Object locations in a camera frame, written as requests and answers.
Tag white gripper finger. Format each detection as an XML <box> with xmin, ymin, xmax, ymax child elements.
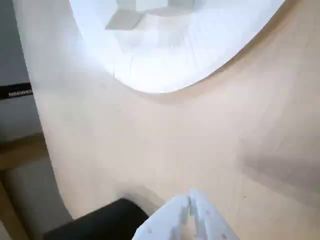
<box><xmin>188</xmin><ymin>188</ymin><xmax>240</xmax><ymax>240</ymax></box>
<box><xmin>133</xmin><ymin>194</ymin><xmax>191</xmax><ymax>240</ymax></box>

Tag black pot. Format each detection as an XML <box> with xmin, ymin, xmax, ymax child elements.
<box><xmin>43</xmin><ymin>197</ymin><xmax>150</xmax><ymax>240</ymax></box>

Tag white paper plate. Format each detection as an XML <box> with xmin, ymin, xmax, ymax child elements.
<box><xmin>68</xmin><ymin>0</ymin><xmax>286</xmax><ymax>94</ymax></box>

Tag wooden shelf frame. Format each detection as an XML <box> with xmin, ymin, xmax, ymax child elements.
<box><xmin>0</xmin><ymin>136</ymin><xmax>49</xmax><ymax>240</ymax></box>

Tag black strap with white lettering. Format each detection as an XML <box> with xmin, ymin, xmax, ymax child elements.
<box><xmin>0</xmin><ymin>83</ymin><xmax>34</xmax><ymax>100</ymax></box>

